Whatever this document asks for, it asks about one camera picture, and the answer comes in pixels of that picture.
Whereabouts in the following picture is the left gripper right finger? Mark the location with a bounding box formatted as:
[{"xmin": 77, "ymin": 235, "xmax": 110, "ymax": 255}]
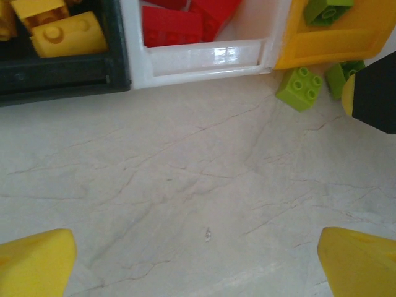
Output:
[{"xmin": 317, "ymin": 226, "xmax": 396, "ymax": 297}]

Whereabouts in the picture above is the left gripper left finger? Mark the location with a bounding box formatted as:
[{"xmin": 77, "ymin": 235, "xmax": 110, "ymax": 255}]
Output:
[{"xmin": 0, "ymin": 228, "xmax": 78, "ymax": 297}]

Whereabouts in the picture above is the green lego brick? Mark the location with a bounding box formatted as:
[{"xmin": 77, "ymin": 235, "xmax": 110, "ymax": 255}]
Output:
[
  {"xmin": 303, "ymin": 0, "xmax": 355, "ymax": 26},
  {"xmin": 324, "ymin": 60, "xmax": 366, "ymax": 100},
  {"xmin": 275, "ymin": 66, "xmax": 324, "ymax": 112}
]

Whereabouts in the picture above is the red lego brick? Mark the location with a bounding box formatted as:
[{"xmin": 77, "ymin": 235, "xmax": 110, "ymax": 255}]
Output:
[
  {"xmin": 188, "ymin": 0, "xmax": 242, "ymax": 43},
  {"xmin": 144, "ymin": 0, "xmax": 189, "ymax": 12},
  {"xmin": 142, "ymin": 6, "xmax": 204, "ymax": 48}
]

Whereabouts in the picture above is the yellow lego brick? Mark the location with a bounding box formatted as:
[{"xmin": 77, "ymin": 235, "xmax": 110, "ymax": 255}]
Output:
[
  {"xmin": 30, "ymin": 11, "xmax": 108, "ymax": 59},
  {"xmin": 11, "ymin": 0, "xmax": 69, "ymax": 30},
  {"xmin": 0, "ymin": 0, "xmax": 16, "ymax": 41}
]

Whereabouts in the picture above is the yellow plastic container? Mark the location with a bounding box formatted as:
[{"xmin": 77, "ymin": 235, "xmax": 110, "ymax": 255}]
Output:
[{"xmin": 273, "ymin": 0, "xmax": 396, "ymax": 71}]

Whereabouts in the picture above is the white plastic container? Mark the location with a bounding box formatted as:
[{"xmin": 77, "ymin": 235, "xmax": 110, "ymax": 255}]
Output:
[{"xmin": 119, "ymin": 0, "xmax": 290, "ymax": 90}]

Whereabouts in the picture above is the black plastic container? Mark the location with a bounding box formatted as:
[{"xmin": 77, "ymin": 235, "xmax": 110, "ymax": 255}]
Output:
[{"xmin": 0, "ymin": 0, "xmax": 132, "ymax": 108}]

